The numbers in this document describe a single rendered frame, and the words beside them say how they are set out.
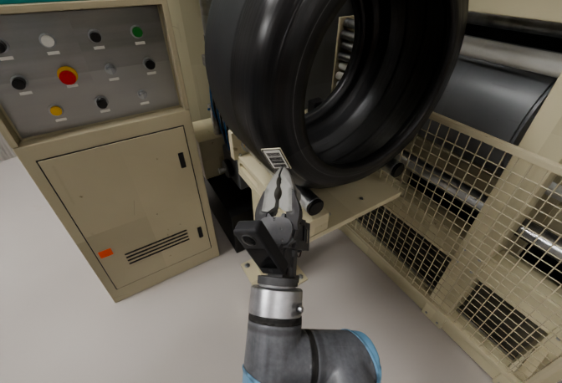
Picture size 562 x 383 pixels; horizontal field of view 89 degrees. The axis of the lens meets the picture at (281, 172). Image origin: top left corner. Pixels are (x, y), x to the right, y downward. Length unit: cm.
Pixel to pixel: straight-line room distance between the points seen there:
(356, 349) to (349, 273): 113
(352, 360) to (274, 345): 13
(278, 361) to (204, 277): 120
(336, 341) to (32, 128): 107
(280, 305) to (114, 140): 87
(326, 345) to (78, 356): 131
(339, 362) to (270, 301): 14
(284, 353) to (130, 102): 95
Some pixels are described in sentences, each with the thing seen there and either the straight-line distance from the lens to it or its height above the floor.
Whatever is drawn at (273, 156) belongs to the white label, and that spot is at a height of 107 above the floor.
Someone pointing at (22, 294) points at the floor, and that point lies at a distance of 204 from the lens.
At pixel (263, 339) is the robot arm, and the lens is 50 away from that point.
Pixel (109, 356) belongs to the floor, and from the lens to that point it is 163.
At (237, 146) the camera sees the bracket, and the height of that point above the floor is 90.
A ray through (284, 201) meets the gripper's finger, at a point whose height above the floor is 101.
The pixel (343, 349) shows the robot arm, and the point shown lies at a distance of 55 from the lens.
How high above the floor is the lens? 136
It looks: 37 degrees down
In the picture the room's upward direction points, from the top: straight up
